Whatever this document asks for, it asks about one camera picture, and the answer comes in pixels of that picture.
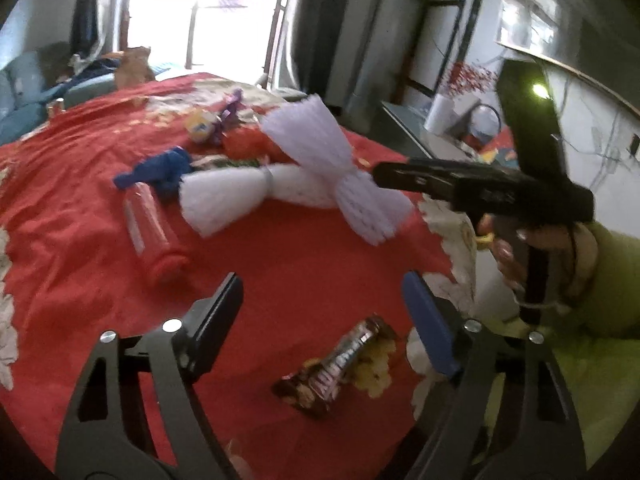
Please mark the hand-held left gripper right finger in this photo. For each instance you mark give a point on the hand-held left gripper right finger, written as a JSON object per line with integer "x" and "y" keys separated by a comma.
{"x": 430, "y": 325}

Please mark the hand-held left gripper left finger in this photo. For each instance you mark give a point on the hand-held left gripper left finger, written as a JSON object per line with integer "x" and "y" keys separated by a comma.
{"x": 220, "y": 305}

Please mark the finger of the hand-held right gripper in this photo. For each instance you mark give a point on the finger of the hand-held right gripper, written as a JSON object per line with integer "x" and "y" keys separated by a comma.
{"x": 415, "y": 175}

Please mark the red transparent plastic bottle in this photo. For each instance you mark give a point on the red transparent plastic bottle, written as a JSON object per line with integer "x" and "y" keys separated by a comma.
{"x": 152, "y": 232}

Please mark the brown chocolate bar wrapper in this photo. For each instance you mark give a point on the brown chocolate bar wrapper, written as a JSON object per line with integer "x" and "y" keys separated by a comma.
{"x": 335, "y": 365}

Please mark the small white foam net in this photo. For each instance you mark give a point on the small white foam net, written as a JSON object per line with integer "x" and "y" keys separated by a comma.
{"x": 225, "y": 195}

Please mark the green wrapper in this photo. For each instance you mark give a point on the green wrapper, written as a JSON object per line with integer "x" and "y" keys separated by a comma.
{"x": 235, "y": 162}

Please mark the blue cloth item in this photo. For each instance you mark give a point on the blue cloth item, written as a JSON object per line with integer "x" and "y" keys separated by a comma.
{"x": 160, "y": 170}

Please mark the orange wrapper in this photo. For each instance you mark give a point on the orange wrapper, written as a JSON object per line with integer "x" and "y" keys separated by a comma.
{"x": 245, "y": 145}

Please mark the yellow white carton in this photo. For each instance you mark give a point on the yellow white carton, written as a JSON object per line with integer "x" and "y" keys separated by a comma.
{"x": 200, "y": 127}

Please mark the purple wrapper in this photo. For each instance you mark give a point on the purple wrapper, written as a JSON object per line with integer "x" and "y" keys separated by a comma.
{"x": 227, "y": 115}

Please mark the person's right forearm green sleeve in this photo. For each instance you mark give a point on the person's right forearm green sleeve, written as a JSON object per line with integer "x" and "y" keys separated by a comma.
{"x": 610, "y": 310}

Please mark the person's right hand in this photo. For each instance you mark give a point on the person's right hand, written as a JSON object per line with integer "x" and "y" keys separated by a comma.
{"x": 575, "y": 260}

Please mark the person's left hand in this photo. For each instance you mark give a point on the person's left hand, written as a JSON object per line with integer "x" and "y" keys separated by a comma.
{"x": 239, "y": 462}

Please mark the dark glass-top cabinet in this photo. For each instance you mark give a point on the dark glass-top cabinet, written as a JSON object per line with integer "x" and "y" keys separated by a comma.
{"x": 410, "y": 125}

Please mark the white vase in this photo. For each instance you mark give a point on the white vase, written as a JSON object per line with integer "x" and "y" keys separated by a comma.
{"x": 439, "y": 115}

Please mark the red floral blanket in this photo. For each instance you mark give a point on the red floral blanket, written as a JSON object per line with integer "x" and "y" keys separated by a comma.
{"x": 280, "y": 270}

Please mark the red flower branches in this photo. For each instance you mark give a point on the red flower branches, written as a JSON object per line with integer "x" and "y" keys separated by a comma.
{"x": 467, "y": 77}

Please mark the grey standing air conditioner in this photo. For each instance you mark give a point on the grey standing air conditioner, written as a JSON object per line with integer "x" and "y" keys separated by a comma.
{"x": 390, "y": 35}

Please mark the dark grey curtain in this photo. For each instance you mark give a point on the dark grey curtain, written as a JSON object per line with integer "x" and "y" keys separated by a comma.
{"x": 325, "y": 25}

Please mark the orange cat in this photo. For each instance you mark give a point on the orange cat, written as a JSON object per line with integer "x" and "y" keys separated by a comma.
{"x": 134, "y": 67}

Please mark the red drink can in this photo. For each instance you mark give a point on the red drink can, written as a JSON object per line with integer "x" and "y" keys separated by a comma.
{"x": 57, "y": 107}

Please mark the blue sofa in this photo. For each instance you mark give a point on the blue sofa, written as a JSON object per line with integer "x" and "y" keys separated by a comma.
{"x": 25, "y": 85}

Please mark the dark curtain with white sheer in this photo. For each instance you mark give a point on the dark curtain with white sheer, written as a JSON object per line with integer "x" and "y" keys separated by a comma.
{"x": 100, "y": 5}

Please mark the wall window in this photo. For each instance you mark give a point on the wall window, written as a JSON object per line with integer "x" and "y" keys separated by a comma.
{"x": 535, "y": 10}

